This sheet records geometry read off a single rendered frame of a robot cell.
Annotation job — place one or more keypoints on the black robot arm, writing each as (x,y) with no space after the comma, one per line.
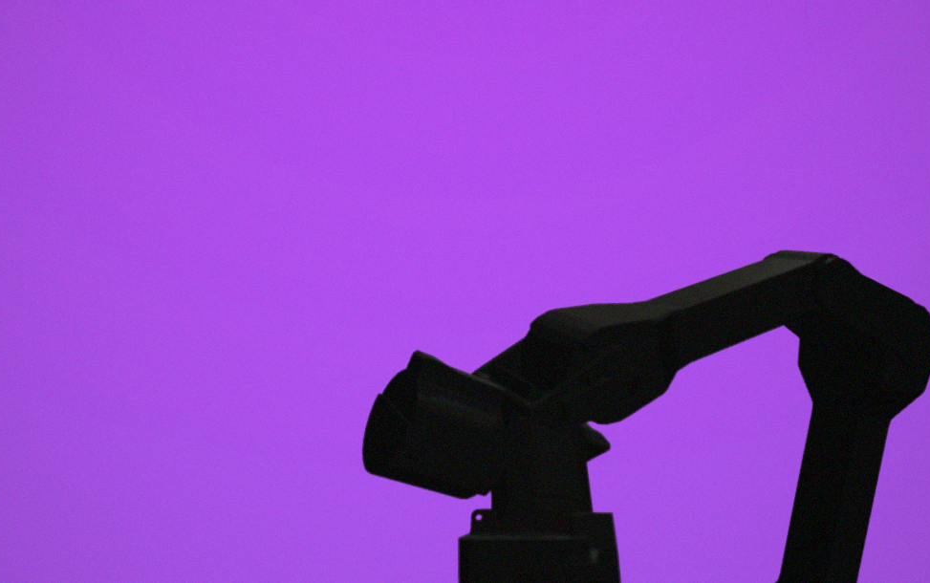
(517,425)

